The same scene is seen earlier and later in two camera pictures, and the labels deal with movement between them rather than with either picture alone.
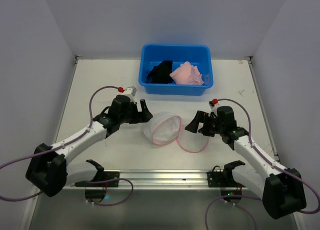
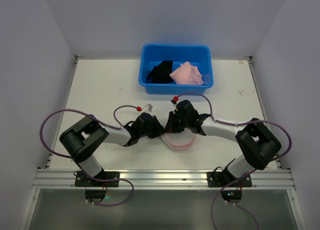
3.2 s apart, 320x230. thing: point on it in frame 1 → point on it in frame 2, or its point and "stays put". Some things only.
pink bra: x=188 y=74 stays put
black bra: x=161 y=73 stays put
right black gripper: x=206 y=125 → x=172 y=123
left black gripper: x=137 y=113 → x=155 y=127
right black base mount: x=226 y=181 stays put
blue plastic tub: x=153 y=54 stays put
